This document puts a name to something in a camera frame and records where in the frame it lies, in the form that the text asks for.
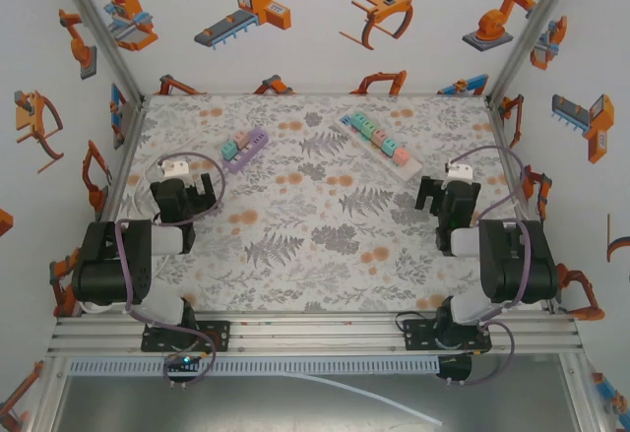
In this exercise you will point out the white power strip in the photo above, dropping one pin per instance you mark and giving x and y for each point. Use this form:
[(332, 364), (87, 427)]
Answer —
[(411, 170)]

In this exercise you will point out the purple power strip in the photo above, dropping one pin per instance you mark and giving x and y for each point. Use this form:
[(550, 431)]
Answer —
[(256, 139)]

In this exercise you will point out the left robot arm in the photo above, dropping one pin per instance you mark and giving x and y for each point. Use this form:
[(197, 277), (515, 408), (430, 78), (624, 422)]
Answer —
[(110, 274)]

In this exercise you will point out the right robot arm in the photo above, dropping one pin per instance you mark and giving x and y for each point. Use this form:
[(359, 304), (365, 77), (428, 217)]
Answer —
[(517, 269)]

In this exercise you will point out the floral patterned table mat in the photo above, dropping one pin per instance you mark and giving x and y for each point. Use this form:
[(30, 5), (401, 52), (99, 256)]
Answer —
[(320, 156)]

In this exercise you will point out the circuit board with green light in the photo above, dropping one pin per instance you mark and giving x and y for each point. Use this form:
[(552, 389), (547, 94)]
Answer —
[(184, 362)]

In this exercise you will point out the grey metal sheet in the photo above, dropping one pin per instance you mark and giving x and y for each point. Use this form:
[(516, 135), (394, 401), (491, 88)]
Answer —
[(246, 407)]

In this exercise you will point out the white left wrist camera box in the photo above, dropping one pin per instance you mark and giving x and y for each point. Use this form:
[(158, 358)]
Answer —
[(174, 170)]

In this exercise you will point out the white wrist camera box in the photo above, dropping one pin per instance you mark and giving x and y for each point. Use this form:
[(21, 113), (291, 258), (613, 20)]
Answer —
[(174, 170), (460, 172)]

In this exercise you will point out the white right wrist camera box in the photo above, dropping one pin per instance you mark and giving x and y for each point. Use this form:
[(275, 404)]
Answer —
[(460, 172)]

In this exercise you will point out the aluminium side rail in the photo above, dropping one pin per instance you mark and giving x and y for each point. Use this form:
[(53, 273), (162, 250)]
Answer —
[(123, 156), (496, 122)]

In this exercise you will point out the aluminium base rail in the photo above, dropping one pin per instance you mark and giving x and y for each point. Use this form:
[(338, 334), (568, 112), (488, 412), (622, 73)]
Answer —
[(320, 336)]

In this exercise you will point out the aluminium corner post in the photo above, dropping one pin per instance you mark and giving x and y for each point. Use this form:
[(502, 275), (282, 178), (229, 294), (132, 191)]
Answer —
[(534, 33), (101, 33)]

